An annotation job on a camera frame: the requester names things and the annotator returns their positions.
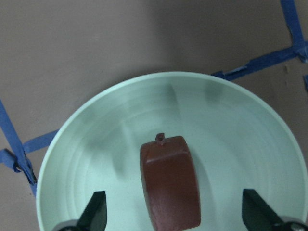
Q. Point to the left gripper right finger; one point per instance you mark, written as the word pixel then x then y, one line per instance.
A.
pixel 257 215

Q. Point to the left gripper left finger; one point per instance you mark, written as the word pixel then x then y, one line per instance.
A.
pixel 93 218

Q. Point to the brown bun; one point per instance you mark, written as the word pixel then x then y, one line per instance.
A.
pixel 170 184

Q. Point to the green round plate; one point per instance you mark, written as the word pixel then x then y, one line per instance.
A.
pixel 237 141

